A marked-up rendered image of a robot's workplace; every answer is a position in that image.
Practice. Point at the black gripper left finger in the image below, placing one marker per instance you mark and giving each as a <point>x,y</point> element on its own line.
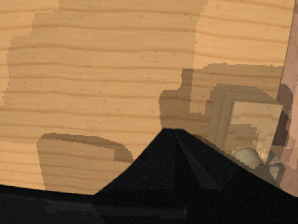
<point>151,175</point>

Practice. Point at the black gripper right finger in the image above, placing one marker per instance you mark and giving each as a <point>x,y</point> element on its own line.
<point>219,191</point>

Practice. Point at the tan wooden dowel pin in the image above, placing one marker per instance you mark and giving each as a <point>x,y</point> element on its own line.
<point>250,161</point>

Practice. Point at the light brown wooden board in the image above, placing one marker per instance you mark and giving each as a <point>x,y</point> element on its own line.
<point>85,85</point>

